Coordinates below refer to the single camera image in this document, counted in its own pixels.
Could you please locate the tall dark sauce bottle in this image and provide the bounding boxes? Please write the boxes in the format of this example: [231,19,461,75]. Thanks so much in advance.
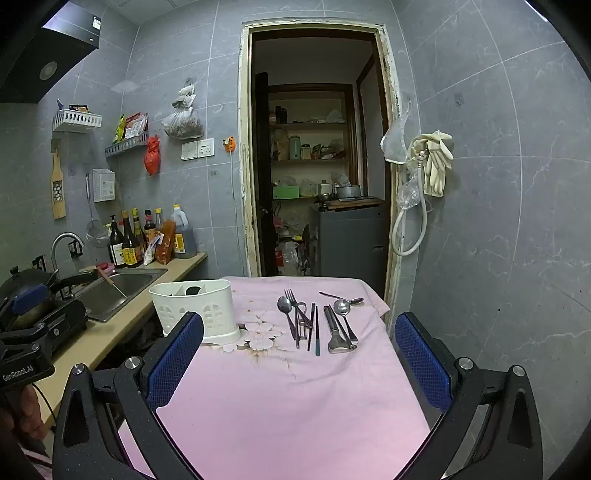
[131,208,146,265]

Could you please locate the cream rubber gloves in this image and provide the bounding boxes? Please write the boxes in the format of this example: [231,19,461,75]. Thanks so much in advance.
[412,130,456,199]

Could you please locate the plastic bags on floor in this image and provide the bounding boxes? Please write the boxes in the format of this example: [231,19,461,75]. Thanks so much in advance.
[274,226,311,278]

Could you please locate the long steel spoon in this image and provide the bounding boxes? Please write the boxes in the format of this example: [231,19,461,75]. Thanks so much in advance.
[277,296,301,349]

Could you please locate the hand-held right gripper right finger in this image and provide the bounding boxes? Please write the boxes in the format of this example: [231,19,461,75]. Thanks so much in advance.
[395,312,544,480]

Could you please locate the wooden shelf unit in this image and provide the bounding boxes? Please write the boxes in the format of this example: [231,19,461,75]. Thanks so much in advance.
[268,83,357,205]

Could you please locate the grey wall shelf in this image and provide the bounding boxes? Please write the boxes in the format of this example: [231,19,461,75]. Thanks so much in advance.
[105,133,149,158]

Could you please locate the red seasoning packet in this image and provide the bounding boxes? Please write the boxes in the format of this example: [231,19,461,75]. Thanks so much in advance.
[124,112,149,138]

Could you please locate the pale door frame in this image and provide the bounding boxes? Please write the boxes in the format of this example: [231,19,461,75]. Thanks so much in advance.
[238,21,403,311]

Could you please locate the large dark oil jug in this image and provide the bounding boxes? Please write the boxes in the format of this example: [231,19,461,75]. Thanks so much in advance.
[171,204,198,260]

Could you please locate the round steel spoon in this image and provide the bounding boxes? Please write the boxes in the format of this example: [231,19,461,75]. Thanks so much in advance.
[333,299,358,343]

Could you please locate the white hose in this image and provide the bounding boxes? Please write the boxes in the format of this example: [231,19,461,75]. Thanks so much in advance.
[391,148,430,257]

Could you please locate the dark pump sauce bottle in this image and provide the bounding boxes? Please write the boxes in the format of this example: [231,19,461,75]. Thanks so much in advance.
[107,215,127,269]

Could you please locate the dark wooden door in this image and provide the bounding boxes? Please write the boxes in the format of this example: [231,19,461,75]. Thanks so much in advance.
[254,71,271,278]

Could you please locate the wooden grater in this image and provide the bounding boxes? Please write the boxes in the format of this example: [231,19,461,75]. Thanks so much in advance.
[50,141,67,220]

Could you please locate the white blue packet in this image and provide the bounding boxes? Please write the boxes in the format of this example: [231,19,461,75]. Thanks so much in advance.
[143,233,163,267]

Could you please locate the white wall basket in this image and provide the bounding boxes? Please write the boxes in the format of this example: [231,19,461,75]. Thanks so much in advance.
[52,110,103,134]

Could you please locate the small steel teaspoon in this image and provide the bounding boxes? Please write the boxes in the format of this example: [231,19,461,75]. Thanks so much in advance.
[318,291,365,306]

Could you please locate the black wok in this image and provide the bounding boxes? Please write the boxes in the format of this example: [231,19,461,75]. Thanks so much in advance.
[0,267,100,331]

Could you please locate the red chili packet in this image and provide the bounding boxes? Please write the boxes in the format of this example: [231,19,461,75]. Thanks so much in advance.
[156,219,177,265]

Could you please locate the white wall box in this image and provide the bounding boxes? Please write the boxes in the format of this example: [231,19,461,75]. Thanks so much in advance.
[92,168,116,203]

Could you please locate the wooden cutting board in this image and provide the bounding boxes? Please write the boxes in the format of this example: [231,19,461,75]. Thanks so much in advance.
[323,196,385,212]

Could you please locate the pink floral cloth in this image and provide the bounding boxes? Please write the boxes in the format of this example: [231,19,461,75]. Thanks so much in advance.
[117,276,435,480]

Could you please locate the person's left hand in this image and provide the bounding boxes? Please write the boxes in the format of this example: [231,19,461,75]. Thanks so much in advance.
[0,383,48,442]

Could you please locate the dark bottle yellow label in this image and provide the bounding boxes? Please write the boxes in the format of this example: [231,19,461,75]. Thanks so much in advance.
[121,211,140,268]

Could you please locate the steel loop-handled utensil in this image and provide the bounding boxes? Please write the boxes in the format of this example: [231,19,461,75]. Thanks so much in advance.
[295,302,315,342]

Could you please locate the clear bag with dark contents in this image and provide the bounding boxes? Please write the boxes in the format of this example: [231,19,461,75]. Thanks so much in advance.
[161,78,205,140]

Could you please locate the white hanging plastic bag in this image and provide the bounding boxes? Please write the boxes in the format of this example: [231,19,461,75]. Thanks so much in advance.
[380,99,413,165]

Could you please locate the black range hood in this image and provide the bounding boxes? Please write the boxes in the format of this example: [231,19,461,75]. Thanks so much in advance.
[0,0,101,105]

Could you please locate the steel sink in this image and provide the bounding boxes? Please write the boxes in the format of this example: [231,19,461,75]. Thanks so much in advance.
[60,268,168,323]

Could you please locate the red plastic bag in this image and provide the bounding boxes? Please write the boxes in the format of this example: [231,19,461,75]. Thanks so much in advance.
[143,135,161,175]

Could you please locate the metal mesh strainer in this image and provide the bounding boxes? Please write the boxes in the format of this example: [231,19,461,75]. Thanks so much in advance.
[84,173,108,248]

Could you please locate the beige kitchen counter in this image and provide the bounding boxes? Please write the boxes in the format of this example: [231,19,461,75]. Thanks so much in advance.
[28,251,208,426]

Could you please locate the white plastic utensil holder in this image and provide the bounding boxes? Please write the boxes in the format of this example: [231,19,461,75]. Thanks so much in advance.
[148,279,241,346]

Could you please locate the clear hanging plastic bag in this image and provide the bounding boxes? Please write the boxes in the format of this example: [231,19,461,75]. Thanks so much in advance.
[399,180,424,211]

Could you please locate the chrome faucet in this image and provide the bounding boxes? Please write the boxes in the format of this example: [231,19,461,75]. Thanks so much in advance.
[51,232,86,278]

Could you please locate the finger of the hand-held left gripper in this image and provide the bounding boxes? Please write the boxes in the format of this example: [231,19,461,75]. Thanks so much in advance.
[10,283,51,316]

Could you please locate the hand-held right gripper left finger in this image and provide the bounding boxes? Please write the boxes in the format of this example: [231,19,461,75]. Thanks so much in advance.
[52,310,206,480]

